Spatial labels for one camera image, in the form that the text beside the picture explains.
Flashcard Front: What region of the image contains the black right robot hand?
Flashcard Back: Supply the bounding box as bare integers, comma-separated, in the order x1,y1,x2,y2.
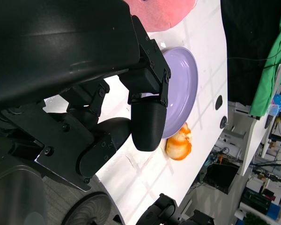
137,193,215,225

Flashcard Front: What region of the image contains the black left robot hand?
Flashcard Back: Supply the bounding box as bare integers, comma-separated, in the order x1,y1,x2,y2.
0,0,172,192

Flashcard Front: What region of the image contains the pink plush doll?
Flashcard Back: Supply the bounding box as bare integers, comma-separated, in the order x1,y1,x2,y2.
125,0,199,33

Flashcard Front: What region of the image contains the purple plastic plate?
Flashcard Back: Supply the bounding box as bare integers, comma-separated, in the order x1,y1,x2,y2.
141,46,199,139

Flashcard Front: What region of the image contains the black box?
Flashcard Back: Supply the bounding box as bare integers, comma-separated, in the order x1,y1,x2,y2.
202,163,240,194

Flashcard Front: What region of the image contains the orange white bread toy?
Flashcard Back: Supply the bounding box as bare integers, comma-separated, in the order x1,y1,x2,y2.
166,121,193,161

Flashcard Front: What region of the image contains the white cabinet panel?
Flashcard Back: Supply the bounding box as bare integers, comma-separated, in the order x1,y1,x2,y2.
240,110,274,176

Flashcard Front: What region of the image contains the black round table grommet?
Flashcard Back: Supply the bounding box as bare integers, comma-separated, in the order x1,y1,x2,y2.
215,95,223,111

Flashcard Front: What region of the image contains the blue plastic item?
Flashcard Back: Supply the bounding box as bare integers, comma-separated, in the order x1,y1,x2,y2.
268,93,281,116

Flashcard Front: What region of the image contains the green cloth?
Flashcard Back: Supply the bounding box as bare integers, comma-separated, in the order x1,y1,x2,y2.
250,0,281,118

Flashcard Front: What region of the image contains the black backdrop cloth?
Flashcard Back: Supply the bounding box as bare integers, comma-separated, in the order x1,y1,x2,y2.
221,0,281,106

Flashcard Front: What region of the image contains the thin black hanging cable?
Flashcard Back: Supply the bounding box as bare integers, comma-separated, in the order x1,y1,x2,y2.
228,46,281,69

